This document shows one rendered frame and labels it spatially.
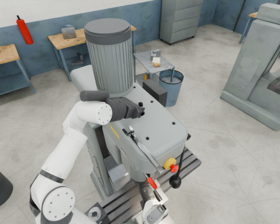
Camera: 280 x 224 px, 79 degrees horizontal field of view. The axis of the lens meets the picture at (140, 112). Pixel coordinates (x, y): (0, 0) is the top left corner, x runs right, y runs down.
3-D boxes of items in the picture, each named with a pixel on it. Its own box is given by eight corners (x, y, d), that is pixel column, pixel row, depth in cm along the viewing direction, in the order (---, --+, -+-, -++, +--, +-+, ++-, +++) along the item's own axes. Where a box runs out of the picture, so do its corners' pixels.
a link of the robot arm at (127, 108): (116, 110, 76) (95, 113, 66) (123, 90, 73) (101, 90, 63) (137, 125, 70) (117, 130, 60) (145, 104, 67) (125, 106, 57)
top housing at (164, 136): (187, 151, 84) (195, 130, 73) (144, 181, 74) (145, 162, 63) (135, 99, 112) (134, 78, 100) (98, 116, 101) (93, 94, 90)
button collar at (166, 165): (175, 165, 79) (177, 158, 75) (165, 172, 77) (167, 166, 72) (172, 162, 80) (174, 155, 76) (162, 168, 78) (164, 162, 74)
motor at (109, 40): (140, 89, 93) (140, 27, 71) (107, 103, 85) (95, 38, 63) (121, 72, 105) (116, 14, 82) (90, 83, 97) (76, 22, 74)
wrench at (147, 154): (166, 169, 61) (166, 168, 60) (158, 175, 59) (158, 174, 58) (130, 126, 75) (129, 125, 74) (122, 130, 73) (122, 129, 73)
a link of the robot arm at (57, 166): (56, 132, 53) (13, 196, 45) (70, 136, 46) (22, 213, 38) (83, 147, 59) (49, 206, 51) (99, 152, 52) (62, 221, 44)
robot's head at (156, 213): (155, 225, 75) (167, 213, 75) (150, 232, 67) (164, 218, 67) (146, 212, 78) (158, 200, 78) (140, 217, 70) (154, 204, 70)
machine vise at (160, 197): (169, 201, 143) (170, 197, 136) (154, 212, 138) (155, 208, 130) (146, 168, 164) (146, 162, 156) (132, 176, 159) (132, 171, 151)
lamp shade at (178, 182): (179, 190, 102) (181, 186, 98) (167, 186, 104) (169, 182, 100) (181, 179, 107) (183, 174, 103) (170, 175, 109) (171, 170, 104)
